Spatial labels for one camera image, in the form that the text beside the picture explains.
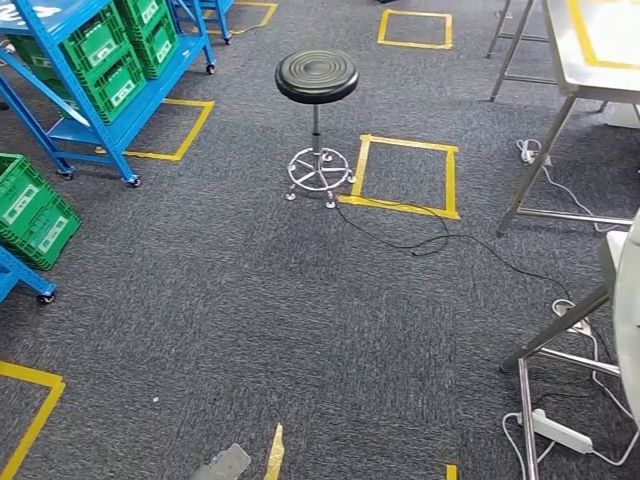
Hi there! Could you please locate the grey plastic hubcap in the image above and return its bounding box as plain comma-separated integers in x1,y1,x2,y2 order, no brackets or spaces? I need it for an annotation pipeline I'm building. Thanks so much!
612,208,640,429

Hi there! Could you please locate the black round stool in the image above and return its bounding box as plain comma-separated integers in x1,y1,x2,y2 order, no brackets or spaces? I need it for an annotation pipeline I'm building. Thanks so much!
275,49,360,210

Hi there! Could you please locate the steel table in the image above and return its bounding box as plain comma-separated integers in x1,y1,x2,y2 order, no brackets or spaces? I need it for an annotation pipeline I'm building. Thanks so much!
487,0,640,238

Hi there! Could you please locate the black cable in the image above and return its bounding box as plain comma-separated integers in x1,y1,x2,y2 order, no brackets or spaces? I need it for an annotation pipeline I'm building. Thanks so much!
332,198,574,303

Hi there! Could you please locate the white cable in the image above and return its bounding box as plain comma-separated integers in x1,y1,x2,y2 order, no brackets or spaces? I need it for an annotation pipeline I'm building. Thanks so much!
501,331,640,480
540,162,623,234

